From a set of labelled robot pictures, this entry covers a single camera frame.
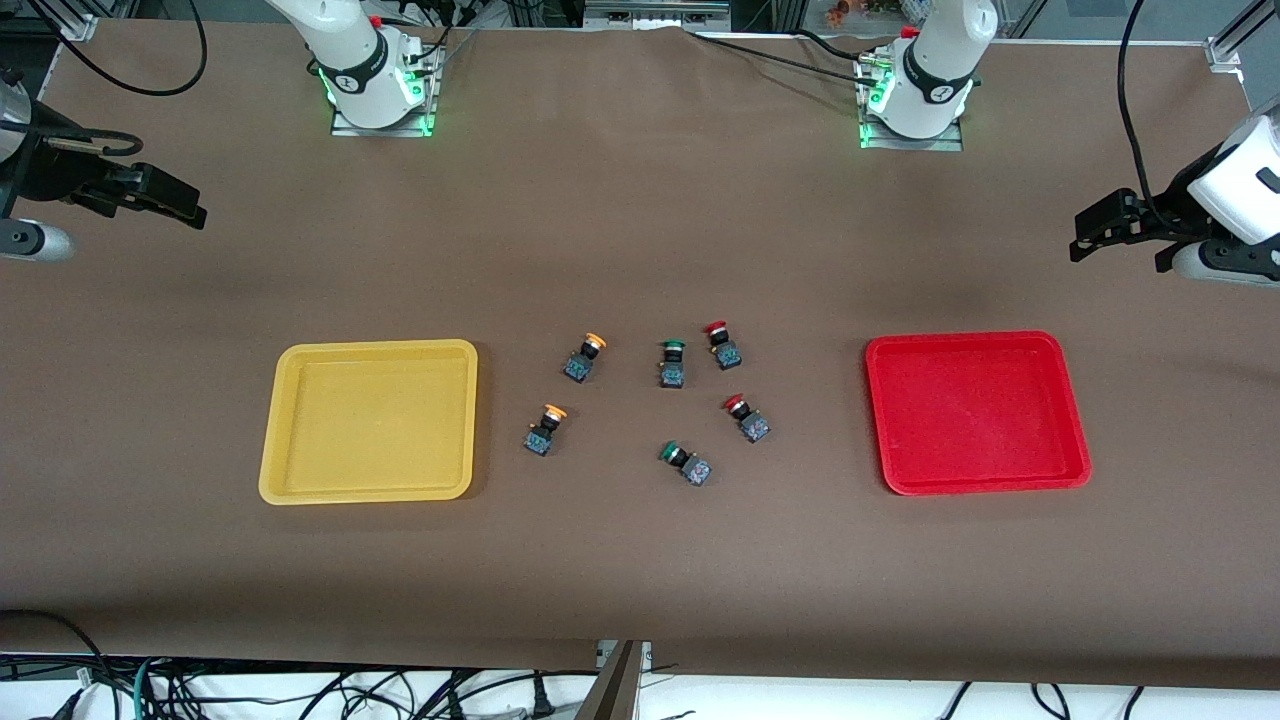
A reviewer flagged red push button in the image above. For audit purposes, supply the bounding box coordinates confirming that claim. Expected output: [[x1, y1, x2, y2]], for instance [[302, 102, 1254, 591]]
[[703, 321, 743, 371], [722, 393, 771, 444]]

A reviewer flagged yellow push button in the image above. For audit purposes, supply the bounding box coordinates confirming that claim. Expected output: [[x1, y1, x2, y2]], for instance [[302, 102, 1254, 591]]
[[523, 403, 569, 458], [563, 332, 609, 384]]

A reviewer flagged red plastic tray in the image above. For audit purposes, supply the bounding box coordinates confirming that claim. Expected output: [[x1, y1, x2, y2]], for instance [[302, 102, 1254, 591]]
[[865, 330, 1093, 497]]

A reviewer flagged yellow plastic tray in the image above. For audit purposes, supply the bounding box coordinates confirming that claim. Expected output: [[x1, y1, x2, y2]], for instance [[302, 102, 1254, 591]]
[[258, 339, 479, 506]]

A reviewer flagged silver metal box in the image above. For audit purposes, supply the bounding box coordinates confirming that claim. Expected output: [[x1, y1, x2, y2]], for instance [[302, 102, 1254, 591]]
[[584, 0, 733, 31]]

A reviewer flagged brown table mat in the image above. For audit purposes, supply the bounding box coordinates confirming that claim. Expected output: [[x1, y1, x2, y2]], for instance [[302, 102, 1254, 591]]
[[0, 20, 1280, 691]]

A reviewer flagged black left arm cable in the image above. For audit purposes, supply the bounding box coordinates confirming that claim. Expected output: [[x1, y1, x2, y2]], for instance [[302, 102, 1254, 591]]
[[1117, 0, 1173, 223]]

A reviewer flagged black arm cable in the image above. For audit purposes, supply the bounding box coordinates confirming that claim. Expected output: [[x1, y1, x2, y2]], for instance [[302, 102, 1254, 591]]
[[28, 0, 209, 98], [1117, 0, 1173, 223]]

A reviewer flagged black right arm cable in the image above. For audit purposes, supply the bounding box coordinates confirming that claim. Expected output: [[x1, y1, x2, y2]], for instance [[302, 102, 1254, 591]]
[[28, 0, 209, 98]]

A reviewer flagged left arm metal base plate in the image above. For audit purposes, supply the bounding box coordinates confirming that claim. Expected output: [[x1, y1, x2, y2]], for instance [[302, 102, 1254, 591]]
[[856, 52, 967, 153]]

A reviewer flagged aluminium frame profile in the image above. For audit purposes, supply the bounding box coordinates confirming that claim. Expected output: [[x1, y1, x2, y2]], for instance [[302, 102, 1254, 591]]
[[1205, 0, 1280, 73], [28, 0, 98, 42]]

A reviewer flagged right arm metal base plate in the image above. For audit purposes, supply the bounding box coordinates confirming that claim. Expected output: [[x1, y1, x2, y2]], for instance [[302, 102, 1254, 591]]
[[330, 38, 443, 139]]

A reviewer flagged black cable on mat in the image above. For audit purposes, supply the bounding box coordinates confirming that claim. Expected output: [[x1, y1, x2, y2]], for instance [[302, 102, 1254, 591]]
[[684, 27, 883, 77]]

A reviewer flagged thick black cable loop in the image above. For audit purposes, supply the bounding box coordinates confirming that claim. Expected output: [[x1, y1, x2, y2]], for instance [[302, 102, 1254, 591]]
[[0, 608, 111, 706]]

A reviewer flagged green cable under table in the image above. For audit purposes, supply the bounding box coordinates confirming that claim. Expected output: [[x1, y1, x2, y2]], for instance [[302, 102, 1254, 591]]
[[130, 655, 159, 720]]

